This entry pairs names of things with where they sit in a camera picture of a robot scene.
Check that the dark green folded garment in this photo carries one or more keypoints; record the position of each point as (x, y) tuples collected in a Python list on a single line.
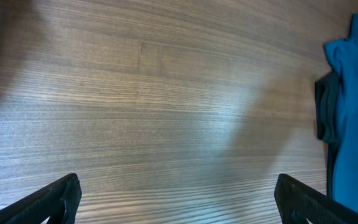
[(326, 91)]

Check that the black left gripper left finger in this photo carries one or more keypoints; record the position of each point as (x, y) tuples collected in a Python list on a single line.
[(57, 203)]

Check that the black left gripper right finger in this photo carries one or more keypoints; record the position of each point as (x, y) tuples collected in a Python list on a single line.
[(299, 203)]

